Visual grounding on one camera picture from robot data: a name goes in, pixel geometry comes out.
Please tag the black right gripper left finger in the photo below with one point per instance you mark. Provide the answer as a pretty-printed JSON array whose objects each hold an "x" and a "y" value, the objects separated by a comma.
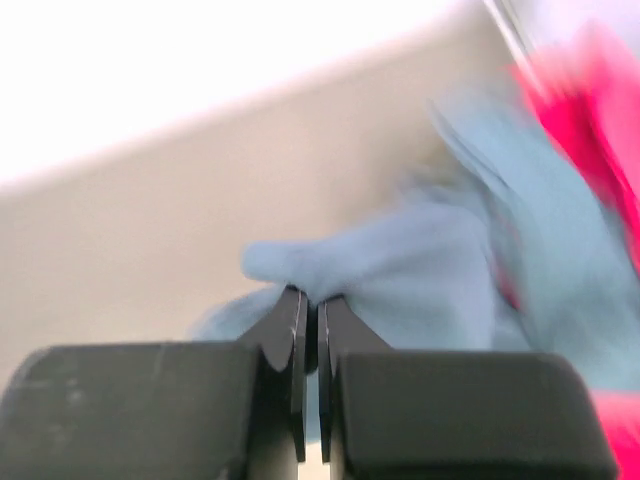
[{"x": 164, "y": 410}]

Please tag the magenta pink t shirt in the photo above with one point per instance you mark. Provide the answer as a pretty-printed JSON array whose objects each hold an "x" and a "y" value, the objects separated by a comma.
[{"x": 585, "y": 94}]

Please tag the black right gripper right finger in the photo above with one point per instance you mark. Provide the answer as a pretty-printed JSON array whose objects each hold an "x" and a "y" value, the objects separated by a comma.
[{"x": 388, "y": 413}]

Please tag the blue-grey t shirt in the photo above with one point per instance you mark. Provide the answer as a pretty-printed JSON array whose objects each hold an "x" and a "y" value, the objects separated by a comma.
[{"x": 515, "y": 253}]

